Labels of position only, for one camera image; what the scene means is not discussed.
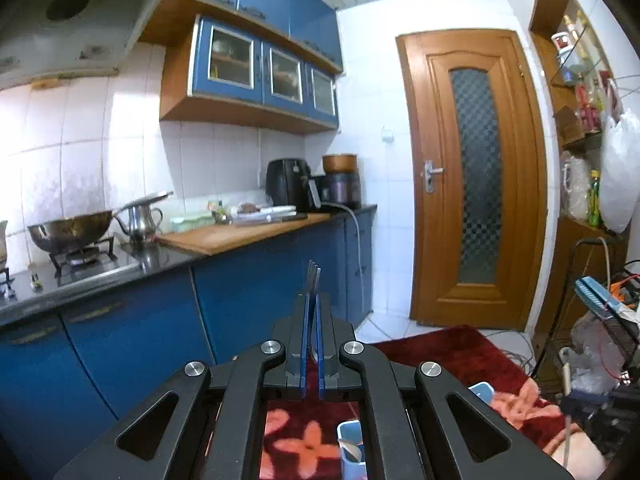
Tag metal door handle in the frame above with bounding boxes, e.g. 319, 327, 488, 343
423, 160, 444, 193

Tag wooden door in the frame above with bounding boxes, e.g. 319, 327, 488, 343
396, 30, 548, 332

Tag black air fryer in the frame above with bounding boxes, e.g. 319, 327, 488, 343
265, 158, 321, 213

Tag white plastic bag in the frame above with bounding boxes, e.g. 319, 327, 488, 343
599, 110, 640, 233

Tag grey cable bundle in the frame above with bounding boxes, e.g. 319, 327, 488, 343
492, 330, 537, 377

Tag white power cable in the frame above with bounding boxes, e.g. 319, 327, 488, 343
320, 202, 368, 312

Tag green bottle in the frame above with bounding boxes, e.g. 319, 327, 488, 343
589, 170, 602, 227

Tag grey range hood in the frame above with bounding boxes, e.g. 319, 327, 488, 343
0, 0, 173, 92

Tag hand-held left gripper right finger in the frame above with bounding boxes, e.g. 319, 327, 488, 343
315, 292, 576, 480

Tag blue lower cabinets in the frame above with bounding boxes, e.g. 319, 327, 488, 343
0, 210, 377, 461

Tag metal wok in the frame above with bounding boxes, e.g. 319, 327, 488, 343
27, 210, 117, 254

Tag clear plastic bag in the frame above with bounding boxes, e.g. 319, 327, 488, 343
559, 310, 627, 397

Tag blue ribbed plastic object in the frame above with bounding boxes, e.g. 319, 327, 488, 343
574, 276, 623, 317

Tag steel kettle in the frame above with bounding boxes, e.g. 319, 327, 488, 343
114, 191, 174, 246

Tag light green container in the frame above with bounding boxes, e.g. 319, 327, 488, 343
170, 212, 213, 233

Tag black wire rack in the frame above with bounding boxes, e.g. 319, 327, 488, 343
532, 237, 640, 411

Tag brown pot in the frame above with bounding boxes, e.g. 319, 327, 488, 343
322, 154, 358, 175

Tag red floral blanket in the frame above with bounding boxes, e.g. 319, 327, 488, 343
260, 324, 608, 480

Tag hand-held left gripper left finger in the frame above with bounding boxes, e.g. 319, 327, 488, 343
52, 292, 313, 480

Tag light blue utensil box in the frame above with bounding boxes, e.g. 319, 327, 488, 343
336, 381, 496, 480

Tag white tray with food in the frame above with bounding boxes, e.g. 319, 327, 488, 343
232, 202, 297, 222

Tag gas stove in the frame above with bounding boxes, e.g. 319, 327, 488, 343
0, 236, 146, 306

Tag dark rice cooker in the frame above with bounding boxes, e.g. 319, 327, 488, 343
316, 172, 362, 211

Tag glass door wall cabinet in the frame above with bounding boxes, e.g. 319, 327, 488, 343
160, 14, 341, 135

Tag wooden cutting board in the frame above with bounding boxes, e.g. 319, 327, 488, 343
156, 211, 332, 256

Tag red cable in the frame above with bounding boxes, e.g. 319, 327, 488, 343
592, 330, 628, 383

